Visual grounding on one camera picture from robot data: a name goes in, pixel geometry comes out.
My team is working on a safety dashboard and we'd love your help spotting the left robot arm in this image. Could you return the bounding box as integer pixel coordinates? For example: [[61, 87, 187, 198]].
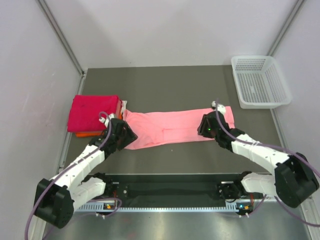
[[33, 118, 138, 229]]

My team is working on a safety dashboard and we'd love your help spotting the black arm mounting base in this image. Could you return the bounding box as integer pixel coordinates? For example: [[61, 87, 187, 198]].
[[94, 173, 259, 208]]

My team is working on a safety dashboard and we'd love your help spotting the folded white t-shirt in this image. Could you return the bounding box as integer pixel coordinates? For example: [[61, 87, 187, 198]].
[[120, 100, 128, 115]]

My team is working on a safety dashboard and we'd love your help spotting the purple cable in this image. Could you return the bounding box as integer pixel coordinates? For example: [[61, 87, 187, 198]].
[[24, 111, 123, 240], [214, 97, 320, 228]]

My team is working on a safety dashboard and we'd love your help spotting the folded pale pink t-shirt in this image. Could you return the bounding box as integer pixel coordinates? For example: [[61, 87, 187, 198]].
[[114, 100, 123, 120]]

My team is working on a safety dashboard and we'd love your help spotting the light pink t-shirt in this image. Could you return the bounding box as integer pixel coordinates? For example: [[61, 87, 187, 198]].
[[122, 105, 236, 151]]

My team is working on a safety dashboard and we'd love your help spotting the folded magenta t-shirt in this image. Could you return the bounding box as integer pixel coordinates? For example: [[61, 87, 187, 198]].
[[68, 94, 120, 119]]

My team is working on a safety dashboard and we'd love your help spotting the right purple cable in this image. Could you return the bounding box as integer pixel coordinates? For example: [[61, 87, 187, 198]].
[[214, 97, 320, 228]]

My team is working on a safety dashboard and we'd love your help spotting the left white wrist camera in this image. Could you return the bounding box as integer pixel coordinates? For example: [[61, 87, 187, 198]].
[[99, 113, 116, 128]]

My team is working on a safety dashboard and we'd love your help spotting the white perforated plastic basket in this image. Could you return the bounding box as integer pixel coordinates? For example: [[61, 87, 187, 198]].
[[231, 55, 292, 109]]

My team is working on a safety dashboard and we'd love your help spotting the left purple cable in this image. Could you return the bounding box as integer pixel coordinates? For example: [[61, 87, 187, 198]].
[[24, 111, 123, 240]]

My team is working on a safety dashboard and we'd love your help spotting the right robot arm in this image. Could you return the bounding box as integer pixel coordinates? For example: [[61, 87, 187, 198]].
[[197, 110, 320, 208]]

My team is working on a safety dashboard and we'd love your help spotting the folded orange t-shirt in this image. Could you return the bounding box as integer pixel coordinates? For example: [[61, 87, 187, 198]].
[[75, 113, 124, 139]]

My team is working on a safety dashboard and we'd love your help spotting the grey slotted cable duct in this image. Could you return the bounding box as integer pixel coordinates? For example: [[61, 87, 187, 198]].
[[74, 201, 253, 213]]

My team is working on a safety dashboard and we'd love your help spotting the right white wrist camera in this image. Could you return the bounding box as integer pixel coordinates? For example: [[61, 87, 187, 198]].
[[211, 101, 227, 115]]

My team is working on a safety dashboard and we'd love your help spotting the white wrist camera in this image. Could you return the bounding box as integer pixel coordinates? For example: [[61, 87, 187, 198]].
[[99, 113, 116, 128], [211, 101, 227, 115]]

